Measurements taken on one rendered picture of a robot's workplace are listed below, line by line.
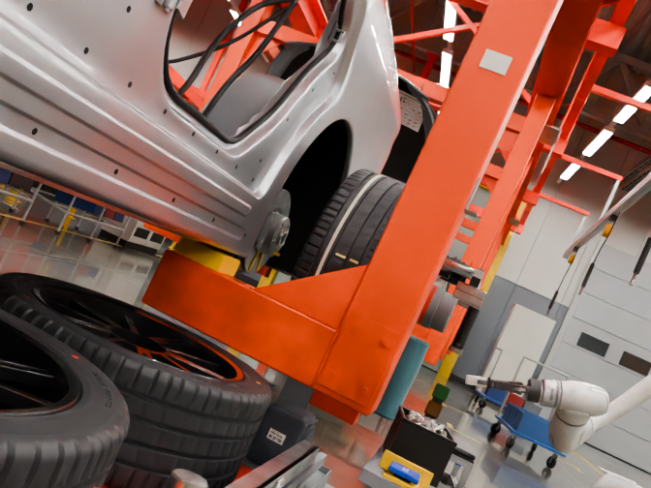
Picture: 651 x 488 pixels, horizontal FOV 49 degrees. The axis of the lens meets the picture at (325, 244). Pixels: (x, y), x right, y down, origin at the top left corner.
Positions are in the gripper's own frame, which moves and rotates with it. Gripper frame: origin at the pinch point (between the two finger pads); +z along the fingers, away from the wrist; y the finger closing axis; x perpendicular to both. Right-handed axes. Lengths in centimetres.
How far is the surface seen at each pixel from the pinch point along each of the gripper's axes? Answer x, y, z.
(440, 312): -20.2, 11.4, 15.2
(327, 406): 15.1, 8.5, 46.2
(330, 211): -44, 32, 52
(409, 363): -3.3, 21.2, 22.6
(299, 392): 13, 8, 56
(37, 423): 1, 164, 63
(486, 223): -104, -358, -28
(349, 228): -40, 34, 46
